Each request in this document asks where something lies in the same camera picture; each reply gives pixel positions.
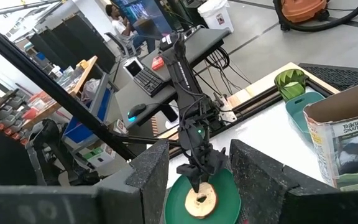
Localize wooden shelf table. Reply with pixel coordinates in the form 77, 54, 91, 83
20, 55, 111, 131

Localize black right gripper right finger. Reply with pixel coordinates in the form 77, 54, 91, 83
229, 139, 358, 224

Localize black metal table frame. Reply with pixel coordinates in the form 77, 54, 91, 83
0, 14, 340, 161

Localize orange vacuum cleaner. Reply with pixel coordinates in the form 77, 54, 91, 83
280, 0, 329, 24

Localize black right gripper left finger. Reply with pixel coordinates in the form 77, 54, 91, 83
0, 139, 170, 224

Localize small red object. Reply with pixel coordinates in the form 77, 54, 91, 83
150, 55, 165, 72

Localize black partition panels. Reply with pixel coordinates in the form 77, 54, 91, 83
29, 14, 117, 74

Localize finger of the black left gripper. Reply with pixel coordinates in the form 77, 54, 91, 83
190, 172, 205, 194

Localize toasted bagel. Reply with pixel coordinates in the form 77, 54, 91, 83
184, 182, 219, 220

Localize dark office chair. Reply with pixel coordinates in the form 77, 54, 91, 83
26, 119, 101, 187

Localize black computer mouse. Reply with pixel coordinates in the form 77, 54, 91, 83
126, 103, 147, 121

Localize person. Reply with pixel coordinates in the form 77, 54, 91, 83
104, 3, 157, 54

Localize white framed black device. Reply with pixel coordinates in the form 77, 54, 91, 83
122, 56, 144, 78

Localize green faceted cup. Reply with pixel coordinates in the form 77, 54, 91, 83
273, 68, 310, 103

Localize black keyboard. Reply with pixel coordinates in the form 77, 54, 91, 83
133, 66, 167, 98

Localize blue storage bin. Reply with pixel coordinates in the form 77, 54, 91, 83
62, 88, 114, 147

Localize teal plastic basket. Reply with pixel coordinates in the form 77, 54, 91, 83
285, 91, 326, 144

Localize white trash bin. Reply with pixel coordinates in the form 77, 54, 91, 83
197, 0, 235, 34

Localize gray chair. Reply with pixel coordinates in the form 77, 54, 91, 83
104, 30, 138, 60

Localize clear plastic bag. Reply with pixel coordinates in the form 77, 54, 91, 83
80, 78, 101, 103

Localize gray desk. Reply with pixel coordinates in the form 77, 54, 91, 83
114, 27, 232, 130

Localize computer monitor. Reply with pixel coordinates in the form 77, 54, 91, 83
112, 0, 173, 37

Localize white cardboard box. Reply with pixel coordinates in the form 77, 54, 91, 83
84, 142, 117, 169

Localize green round plate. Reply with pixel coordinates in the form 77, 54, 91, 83
163, 167, 242, 224

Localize black cable bundle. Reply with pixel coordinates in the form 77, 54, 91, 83
203, 46, 253, 96

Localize black vacuum hose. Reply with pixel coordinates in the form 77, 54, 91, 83
272, 0, 358, 33

